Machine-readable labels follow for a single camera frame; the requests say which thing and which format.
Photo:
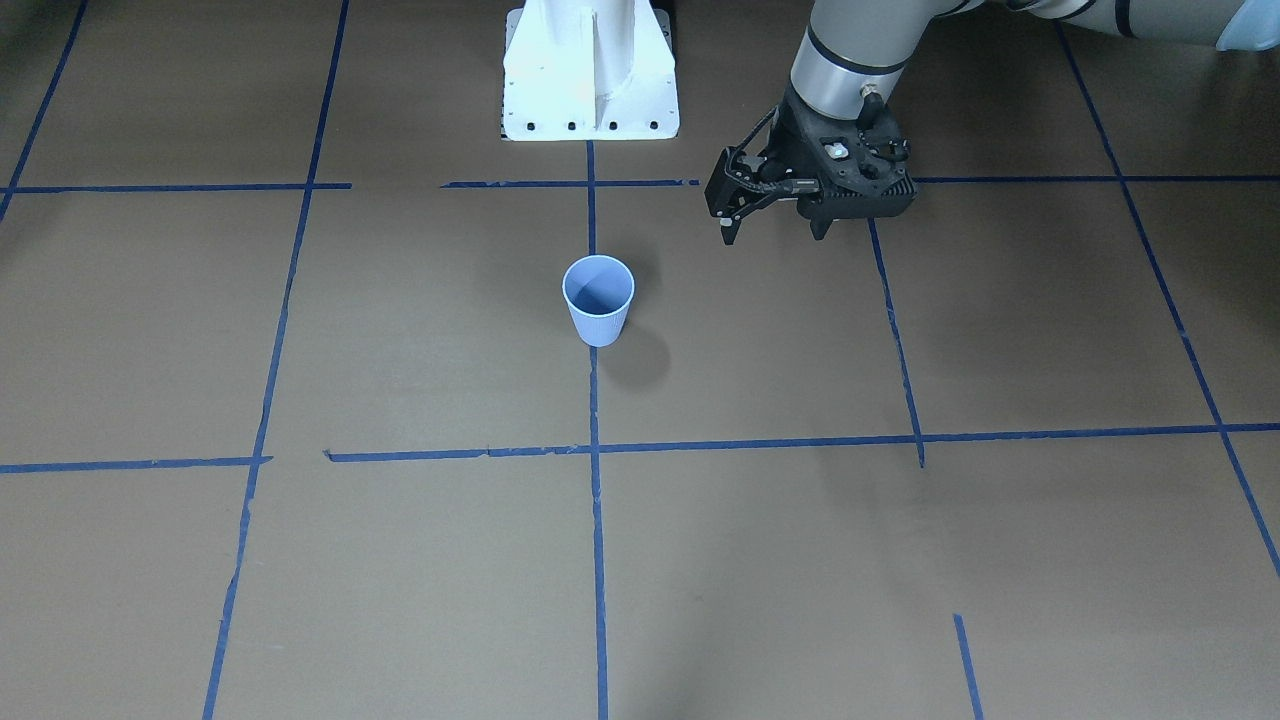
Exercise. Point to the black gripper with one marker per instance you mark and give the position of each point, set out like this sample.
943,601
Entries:
791,150

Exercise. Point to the blue ribbed cup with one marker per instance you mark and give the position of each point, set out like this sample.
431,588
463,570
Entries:
598,291

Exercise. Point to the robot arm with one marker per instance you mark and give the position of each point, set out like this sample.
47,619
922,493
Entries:
853,47

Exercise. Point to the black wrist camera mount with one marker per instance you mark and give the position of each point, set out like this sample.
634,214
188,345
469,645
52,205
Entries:
742,182

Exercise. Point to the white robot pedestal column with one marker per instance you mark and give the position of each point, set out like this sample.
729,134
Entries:
590,71

